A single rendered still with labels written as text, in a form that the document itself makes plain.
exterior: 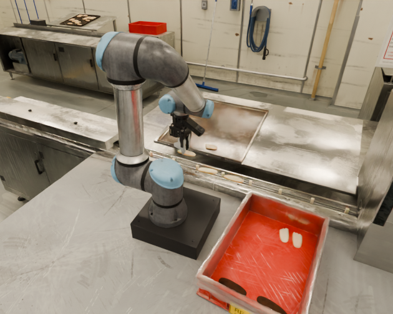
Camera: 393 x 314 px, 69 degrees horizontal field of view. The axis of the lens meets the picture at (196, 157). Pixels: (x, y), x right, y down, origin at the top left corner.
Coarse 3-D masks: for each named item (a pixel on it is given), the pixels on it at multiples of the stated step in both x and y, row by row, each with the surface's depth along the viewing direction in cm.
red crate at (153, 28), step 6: (132, 24) 446; (138, 24) 443; (144, 24) 476; (150, 24) 472; (156, 24) 468; (162, 24) 449; (132, 30) 451; (138, 30) 448; (144, 30) 444; (150, 30) 440; (156, 30) 437; (162, 30) 453
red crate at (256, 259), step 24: (264, 216) 122; (240, 240) 111; (264, 240) 111; (288, 240) 111; (312, 240) 111; (240, 264) 102; (264, 264) 102; (288, 264) 102; (264, 288) 94; (288, 288) 94; (288, 312) 87
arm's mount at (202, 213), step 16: (192, 192) 122; (144, 208) 114; (192, 208) 115; (208, 208) 115; (144, 224) 107; (192, 224) 108; (208, 224) 109; (144, 240) 110; (160, 240) 106; (176, 240) 102; (192, 240) 102; (192, 256) 103
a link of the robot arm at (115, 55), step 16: (112, 32) 81; (112, 48) 78; (128, 48) 77; (112, 64) 80; (128, 64) 78; (112, 80) 83; (128, 80) 82; (144, 80) 86; (128, 96) 86; (128, 112) 89; (128, 128) 92; (128, 144) 95; (112, 160) 104; (128, 160) 98; (144, 160) 100; (112, 176) 104; (128, 176) 101
